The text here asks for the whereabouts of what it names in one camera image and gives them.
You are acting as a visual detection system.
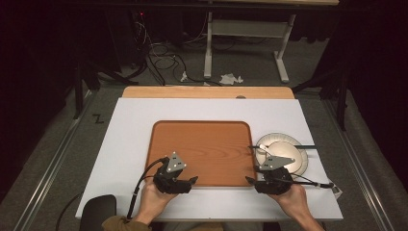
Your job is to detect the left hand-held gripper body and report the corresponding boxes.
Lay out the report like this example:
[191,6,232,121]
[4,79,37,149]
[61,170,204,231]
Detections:
[152,151,193,195]

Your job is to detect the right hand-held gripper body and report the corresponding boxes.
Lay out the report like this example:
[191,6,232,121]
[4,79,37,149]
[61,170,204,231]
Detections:
[254,155,296,196]

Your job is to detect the person's left hand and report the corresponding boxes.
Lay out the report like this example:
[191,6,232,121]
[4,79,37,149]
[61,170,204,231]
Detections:
[134,177,179,224]

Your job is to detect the person's right hand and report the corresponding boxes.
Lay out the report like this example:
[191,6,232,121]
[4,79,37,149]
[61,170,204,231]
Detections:
[268,182,313,220]

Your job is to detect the brown wooden tray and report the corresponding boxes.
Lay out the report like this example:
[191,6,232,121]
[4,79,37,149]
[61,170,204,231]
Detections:
[144,119,258,188]

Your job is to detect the small white plate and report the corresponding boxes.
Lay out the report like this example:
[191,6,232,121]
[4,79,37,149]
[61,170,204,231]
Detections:
[265,141,304,173]

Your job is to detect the white spoon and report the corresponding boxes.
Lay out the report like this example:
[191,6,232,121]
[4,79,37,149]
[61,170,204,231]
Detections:
[258,143,274,156]

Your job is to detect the large white plate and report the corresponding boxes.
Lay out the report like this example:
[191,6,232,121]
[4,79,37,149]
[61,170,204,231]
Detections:
[254,132,310,177]

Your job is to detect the black chopsticks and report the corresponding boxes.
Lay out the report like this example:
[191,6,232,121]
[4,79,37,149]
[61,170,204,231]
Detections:
[247,144,318,151]

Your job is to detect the white board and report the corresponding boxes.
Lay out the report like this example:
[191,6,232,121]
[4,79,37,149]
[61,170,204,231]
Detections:
[75,97,344,222]

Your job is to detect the black chair seat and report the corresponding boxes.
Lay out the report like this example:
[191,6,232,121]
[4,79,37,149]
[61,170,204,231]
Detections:
[79,193,118,231]

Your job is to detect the wooden table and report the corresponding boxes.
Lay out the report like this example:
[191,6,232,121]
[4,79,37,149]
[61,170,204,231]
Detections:
[121,85,295,100]

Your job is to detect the crumpled white paper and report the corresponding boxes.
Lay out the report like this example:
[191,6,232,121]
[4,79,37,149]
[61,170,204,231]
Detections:
[218,72,244,87]

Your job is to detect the black metal stand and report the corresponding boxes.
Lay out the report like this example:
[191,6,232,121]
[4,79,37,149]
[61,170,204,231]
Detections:
[72,59,140,120]
[291,62,351,132]

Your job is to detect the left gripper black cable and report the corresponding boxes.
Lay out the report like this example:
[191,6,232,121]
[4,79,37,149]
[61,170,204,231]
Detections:
[126,156,170,220]

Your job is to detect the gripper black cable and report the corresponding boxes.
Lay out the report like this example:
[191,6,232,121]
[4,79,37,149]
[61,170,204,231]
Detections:
[276,172,335,190]
[126,156,170,220]

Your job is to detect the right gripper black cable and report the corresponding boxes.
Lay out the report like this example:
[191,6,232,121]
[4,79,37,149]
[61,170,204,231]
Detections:
[276,172,335,190]

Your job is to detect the aluminium floor rail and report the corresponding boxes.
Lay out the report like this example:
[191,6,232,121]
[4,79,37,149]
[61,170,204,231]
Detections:
[321,98,400,231]
[12,90,97,231]

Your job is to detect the bundle of floor cables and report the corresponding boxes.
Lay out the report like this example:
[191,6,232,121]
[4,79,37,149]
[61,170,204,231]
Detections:
[133,13,223,88]

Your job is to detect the white desk frame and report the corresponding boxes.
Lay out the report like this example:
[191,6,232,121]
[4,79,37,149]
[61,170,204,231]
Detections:
[203,10,297,85]

